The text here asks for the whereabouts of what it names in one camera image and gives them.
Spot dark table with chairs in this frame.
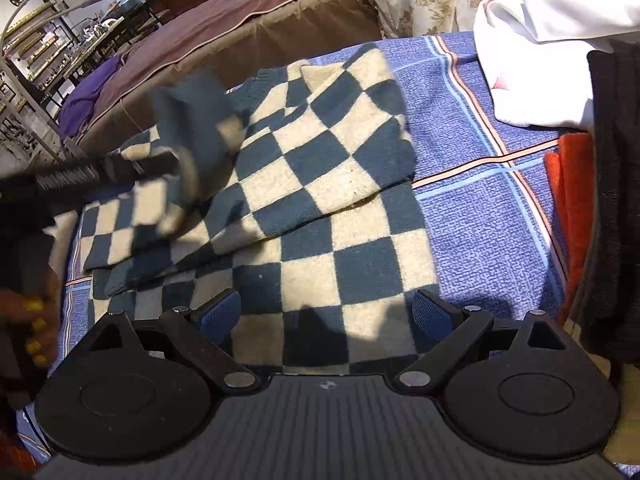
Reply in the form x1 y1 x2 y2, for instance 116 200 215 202
62 0 168 88

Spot white metal rack frame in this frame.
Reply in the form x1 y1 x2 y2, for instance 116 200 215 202
0 0 150 163

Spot purple cloth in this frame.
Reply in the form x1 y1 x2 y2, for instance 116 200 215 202
58 54 132 140

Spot brown covered bed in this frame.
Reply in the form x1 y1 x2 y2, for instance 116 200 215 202
75 0 386 158

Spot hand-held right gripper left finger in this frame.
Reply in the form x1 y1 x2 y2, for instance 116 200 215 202
89 289 262 395

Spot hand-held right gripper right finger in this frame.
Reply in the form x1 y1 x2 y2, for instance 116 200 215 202
394 288 568 395

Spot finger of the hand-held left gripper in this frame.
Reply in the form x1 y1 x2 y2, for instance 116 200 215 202
99 150 188 183

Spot folded cream sweater black trim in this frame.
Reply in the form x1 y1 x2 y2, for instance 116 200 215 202
41 210 78 286

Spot orange red cloth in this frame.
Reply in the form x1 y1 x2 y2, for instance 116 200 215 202
543 131 597 323

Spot green cream checkered sweater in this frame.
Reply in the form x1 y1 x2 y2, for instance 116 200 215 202
80 42 441 376

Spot person's left hand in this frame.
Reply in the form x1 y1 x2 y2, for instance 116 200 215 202
0 287 63 367

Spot display shelves with goods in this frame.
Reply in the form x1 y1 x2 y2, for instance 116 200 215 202
0 0 76 161

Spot black knit cloth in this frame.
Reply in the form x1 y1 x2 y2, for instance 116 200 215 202
567 39 640 363

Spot white cloth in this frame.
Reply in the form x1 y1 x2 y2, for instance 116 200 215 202
472 0 640 129

